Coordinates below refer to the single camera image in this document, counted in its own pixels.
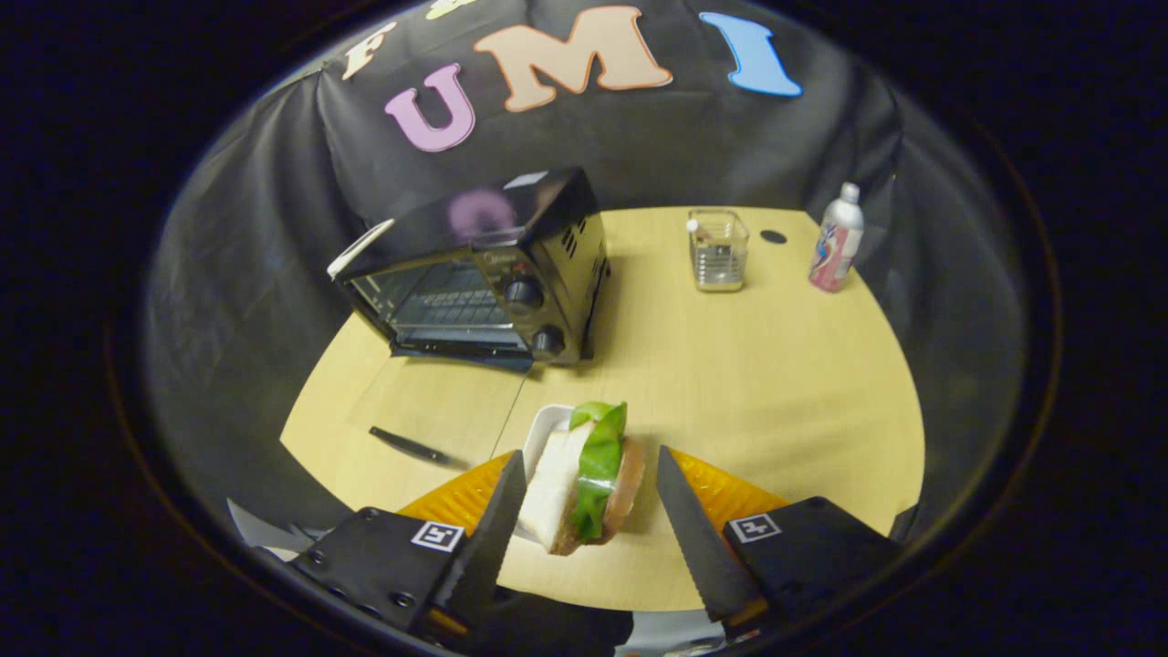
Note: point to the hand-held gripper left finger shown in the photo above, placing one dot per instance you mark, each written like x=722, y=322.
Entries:
x=488, y=547

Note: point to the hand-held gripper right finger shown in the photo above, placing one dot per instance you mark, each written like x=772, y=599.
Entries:
x=698, y=547

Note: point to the lettuce sandwich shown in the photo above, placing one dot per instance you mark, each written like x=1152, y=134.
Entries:
x=570, y=484

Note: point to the black toaster oven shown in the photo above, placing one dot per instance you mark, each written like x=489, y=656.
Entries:
x=557, y=265

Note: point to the person's dark clothing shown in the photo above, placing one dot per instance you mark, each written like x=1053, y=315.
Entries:
x=557, y=625

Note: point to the white plastic tray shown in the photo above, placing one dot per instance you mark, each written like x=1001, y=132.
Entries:
x=546, y=429

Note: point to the glass holder with metal rack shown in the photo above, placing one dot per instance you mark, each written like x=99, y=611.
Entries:
x=719, y=255

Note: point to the black table grommet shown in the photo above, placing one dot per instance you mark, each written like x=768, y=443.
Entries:
x=773, y=236

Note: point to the small white appliance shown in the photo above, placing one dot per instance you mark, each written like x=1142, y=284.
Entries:
x=360, y=248

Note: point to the pink and white bottle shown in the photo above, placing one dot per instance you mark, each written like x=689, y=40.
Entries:
x=835, y=242

